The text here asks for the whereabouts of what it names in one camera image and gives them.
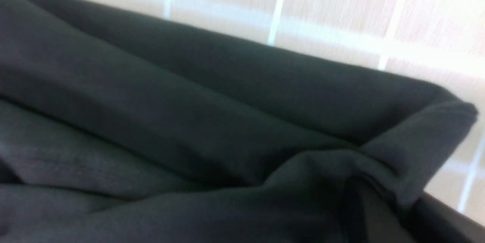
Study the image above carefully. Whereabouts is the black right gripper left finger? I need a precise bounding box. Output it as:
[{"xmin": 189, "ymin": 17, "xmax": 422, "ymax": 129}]
[{"xmin": 343, "ymin": 176, "xmax": 416, "ymax": 243}]

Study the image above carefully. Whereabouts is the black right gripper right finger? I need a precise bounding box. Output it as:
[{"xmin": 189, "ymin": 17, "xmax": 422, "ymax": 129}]
[{"xmin": 402, "ymin": 193, "xmax": 485, "ymax": 243}]

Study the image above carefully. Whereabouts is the dark gray long-sleeve shirt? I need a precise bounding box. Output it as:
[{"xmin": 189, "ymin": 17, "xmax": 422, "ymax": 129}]
[{"xmin": 0, "ymin": 0, "xmax": 478, "ymax": 243}]

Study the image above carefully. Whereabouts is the beige checkered table mat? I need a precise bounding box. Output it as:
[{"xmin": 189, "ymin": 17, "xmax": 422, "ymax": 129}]
[{"xmin": 91, "ymin": 0, "xmax": 485, "ymax": 224}]

